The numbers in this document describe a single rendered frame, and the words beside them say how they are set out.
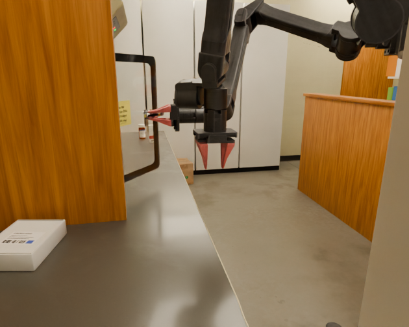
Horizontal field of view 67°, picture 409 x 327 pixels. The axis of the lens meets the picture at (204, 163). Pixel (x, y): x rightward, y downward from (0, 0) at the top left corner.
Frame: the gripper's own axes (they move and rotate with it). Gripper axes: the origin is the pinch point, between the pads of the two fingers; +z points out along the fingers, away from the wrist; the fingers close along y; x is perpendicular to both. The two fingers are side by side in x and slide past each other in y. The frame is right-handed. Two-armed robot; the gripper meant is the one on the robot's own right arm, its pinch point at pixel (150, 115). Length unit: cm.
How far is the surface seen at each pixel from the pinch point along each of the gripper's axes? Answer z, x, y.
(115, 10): 7.9, 14.3, 28.5
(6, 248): 31, 40, -22
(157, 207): -0.6, 15.2, -26.0
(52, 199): 26.5, 22.3, -18.6
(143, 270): 4, 47, -26
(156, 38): -18, -297, 56
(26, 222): 31.7, 27.1, -22.3
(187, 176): -49, -261, -108
